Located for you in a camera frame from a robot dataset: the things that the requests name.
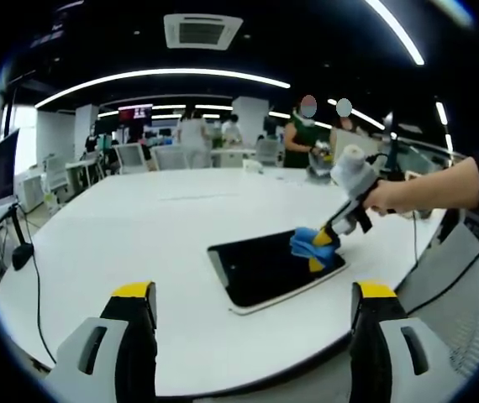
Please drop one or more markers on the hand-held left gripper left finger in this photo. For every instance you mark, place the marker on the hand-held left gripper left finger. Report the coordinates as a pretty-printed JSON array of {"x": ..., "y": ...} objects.
[{"x": 134, "y": 357}]

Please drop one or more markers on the black pole stand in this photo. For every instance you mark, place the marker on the black pole stand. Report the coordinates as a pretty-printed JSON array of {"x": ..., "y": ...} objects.
[{"x": 395, "y": 159}]

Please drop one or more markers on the grey mesh chair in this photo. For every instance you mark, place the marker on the grey mesh chair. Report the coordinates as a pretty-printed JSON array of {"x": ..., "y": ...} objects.
[{"x": 466, "y": 319}]

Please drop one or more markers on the computer screen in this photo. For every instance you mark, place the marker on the computer screen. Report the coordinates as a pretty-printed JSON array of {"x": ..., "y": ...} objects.
[{"x": 3, "y": 168}]

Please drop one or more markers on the curved ceiling light strip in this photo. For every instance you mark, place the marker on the curved ceiling light strip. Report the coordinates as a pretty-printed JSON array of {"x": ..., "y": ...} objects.
[{"x": 172, "y": 72}]

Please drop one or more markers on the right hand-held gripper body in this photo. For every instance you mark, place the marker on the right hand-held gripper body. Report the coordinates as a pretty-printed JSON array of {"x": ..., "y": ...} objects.
[{"x": 355, "y": 174}]

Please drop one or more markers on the grey blurred device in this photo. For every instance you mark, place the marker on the grey blurred device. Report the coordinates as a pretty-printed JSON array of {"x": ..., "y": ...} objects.
[{"x": 318, "y": 168}]

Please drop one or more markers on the blue cleaning cloth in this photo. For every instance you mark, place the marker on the blue cleaning cloth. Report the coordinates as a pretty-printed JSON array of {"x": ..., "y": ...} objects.
[{"x": 302, "y": 244}]

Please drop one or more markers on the white mesh office chair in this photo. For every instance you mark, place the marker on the white mesh office chair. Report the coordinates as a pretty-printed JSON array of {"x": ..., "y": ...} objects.
[
  {"x": 130, "y": 157},
  {"x": 57, "y": 172},
  {"x": 269, "y": 152},
  {"x": 168, "y": 158}
]

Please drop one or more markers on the small white container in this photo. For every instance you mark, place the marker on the small white container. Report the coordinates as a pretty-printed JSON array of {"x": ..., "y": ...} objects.
[{"x": 252, "y": 165}]

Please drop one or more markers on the red wall screen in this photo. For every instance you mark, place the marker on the red wall screen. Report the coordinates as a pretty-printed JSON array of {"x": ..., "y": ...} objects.
[{"x": 135, "y": 113}]

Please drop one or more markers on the ceiling air vent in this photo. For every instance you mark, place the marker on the ceiling air vent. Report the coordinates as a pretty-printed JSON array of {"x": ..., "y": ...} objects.
[{"x": 203, "y": 31}]

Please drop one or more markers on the white partition panel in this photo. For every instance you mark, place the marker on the white partition panel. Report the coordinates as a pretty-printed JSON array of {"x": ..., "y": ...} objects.
[{"x": 355, "y": 144}]

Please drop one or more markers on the white cabinet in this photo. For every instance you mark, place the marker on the white cabinet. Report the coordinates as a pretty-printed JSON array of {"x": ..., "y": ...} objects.
[{"x": 29, "y": 193}]

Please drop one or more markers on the straight ceiling light strip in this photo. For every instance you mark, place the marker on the straight ceiling light strip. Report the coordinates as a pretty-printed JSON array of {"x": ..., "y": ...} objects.
[{"x": 394, "y": 28}]

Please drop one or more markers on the black screen stand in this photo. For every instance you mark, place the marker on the black screen stand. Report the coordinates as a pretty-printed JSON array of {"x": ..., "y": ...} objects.
[{"x": 22, "y": 256}]

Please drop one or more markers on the person's right hand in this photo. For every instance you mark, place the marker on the person's right hand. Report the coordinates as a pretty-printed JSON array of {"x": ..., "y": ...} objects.
[{"x": 388, "y": 197}]

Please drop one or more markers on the black tablet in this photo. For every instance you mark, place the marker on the black tablet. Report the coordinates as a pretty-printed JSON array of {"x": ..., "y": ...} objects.
[{"x": 260, "y": 268}]

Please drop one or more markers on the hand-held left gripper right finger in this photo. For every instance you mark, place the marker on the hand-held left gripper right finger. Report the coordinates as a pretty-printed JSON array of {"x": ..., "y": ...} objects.
[{"x": 372, "y": 357}]

